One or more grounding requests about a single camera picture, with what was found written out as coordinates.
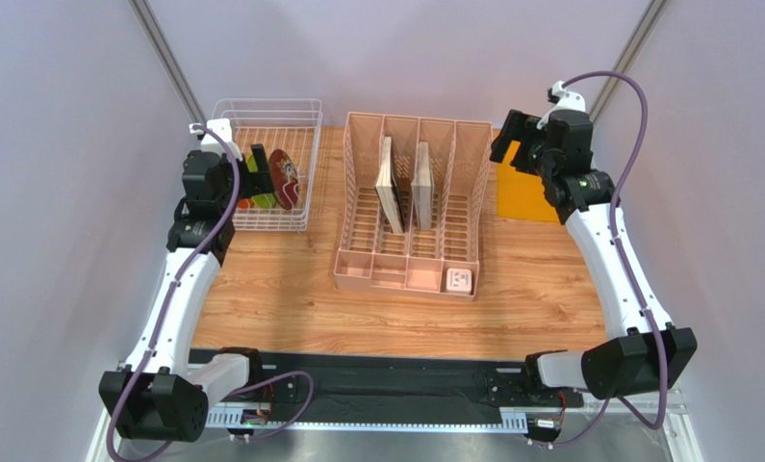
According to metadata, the red floral plate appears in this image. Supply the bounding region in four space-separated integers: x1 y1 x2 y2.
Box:
268 149 299 210

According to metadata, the green plate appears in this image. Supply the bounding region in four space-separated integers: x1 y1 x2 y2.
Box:
245 155 276 210

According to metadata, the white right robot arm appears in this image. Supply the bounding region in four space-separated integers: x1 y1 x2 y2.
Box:
490 110 698 399

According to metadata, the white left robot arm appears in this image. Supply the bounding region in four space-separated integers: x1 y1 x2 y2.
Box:
98 145 262 442

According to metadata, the orange mat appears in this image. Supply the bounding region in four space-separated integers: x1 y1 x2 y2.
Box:
497 141 558 223

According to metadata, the right wooden board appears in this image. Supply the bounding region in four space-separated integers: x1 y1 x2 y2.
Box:
411 141 434 231

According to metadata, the wooden board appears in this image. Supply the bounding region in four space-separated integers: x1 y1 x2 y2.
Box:
374 137 405 234
411 141 434 231

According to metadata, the left wooden board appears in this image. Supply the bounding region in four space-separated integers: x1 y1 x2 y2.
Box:
374 137 405 234

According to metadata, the pink plastic file organizer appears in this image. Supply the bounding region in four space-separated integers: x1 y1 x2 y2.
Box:
334 112 494 301

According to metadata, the white power socket cube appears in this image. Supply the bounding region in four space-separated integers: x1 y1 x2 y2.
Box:
445 268 474 295

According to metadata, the white wire dish rack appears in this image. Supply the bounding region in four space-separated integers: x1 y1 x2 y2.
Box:
213 98 322 232

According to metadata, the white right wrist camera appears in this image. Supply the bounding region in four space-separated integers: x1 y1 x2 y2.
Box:
536 81 586 130

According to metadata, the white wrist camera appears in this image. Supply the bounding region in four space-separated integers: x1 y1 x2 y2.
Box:
536 81 586 130
189 118 242 161

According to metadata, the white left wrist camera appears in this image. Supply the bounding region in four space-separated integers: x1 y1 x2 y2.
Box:
189 118 242 161

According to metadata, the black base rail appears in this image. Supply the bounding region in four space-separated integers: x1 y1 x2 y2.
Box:
207 352 584 436

